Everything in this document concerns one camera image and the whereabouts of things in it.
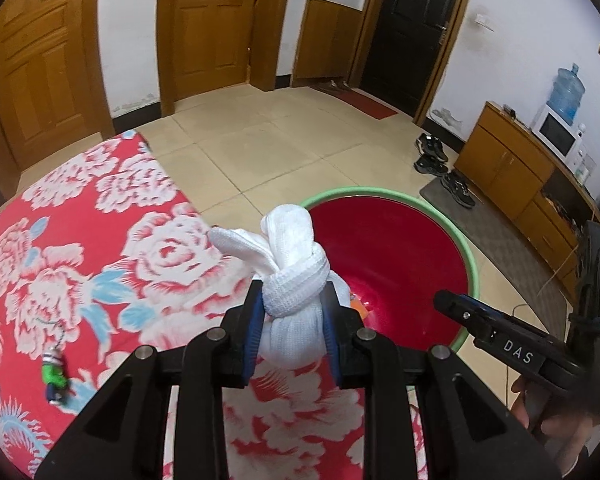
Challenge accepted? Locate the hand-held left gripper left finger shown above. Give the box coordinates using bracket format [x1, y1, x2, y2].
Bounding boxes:
[34, 280, 266, 480]

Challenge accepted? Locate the long wooden cabinet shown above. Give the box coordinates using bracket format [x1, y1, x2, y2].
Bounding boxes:
[452, 101, 600, 291]

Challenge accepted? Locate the white microwave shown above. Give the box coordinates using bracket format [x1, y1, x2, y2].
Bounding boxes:
[531, 104, 587, 173]

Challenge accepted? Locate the green toy keychain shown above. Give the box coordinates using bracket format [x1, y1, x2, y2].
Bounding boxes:
[40, 317, 70, 407]

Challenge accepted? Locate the wooden door with lock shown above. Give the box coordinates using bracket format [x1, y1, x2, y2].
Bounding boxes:
[152, 0, 296, 116]

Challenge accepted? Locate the wooden panel door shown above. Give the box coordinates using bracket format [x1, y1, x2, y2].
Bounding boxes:
[0, 0, 116, 201]

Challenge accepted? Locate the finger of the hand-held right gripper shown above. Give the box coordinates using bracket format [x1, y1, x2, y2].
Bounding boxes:
[433, 289, 586, 391]
[457, 294, 548, 341]

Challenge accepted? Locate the grey floor mat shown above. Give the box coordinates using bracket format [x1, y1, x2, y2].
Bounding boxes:
[419, 176, 567, 313]

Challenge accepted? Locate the person's right hand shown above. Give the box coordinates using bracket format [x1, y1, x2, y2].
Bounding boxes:
[510, 374, 595, 480]

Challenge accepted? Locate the red basin with green rim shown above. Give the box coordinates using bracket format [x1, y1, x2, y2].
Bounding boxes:
[298, 186, 481, 361]

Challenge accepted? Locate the blue water jug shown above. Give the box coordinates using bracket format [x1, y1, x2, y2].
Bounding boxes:
[549, 63, 587, 127]

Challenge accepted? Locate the white knotted cloth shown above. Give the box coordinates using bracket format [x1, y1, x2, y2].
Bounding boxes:
[207, 203, 354, 369]

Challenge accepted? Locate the black shoe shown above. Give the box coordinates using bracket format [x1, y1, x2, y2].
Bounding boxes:
[439, 170, 477, 209]
[414, 133, 451, 162]
[413, 154, 449, 178]

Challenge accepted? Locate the black door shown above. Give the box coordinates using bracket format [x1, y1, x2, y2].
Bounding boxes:
[347, 0, 481, 128]

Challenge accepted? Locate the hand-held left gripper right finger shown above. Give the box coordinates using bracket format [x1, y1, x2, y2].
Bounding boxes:
[321, 280, 564, 480]

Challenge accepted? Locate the red doormat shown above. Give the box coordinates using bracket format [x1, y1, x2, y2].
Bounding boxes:
[307, 84, 399, 122]

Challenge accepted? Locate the wooden shoe cabinet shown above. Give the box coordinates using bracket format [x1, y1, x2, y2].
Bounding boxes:
[291, 0, 377, 88]

